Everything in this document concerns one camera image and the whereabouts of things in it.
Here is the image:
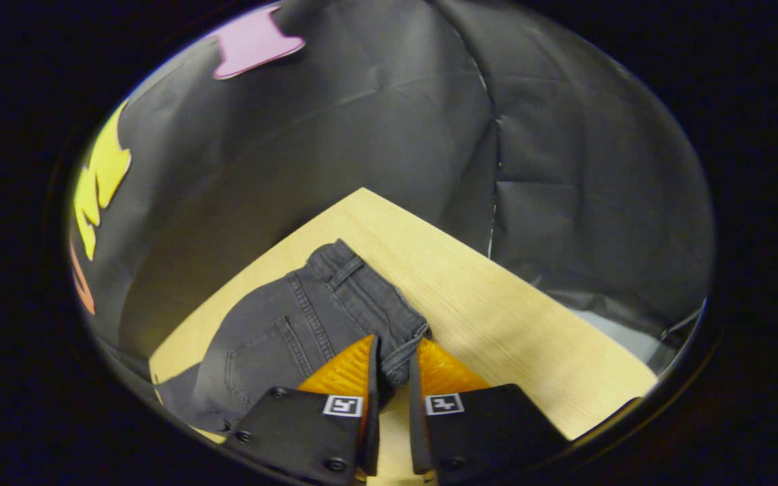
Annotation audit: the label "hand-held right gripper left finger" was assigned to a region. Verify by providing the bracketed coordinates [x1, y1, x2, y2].
[222, 333, 383, 486]

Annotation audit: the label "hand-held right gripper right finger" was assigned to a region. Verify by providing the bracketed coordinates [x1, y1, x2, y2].
[407, 336, 571, 485]

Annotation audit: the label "dark grey jeans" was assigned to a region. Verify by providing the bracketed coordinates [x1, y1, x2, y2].
[155, 238, 432, 436]

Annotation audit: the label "black backdrop cloth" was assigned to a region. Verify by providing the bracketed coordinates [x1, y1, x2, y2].
[68, 0, 714, 379]

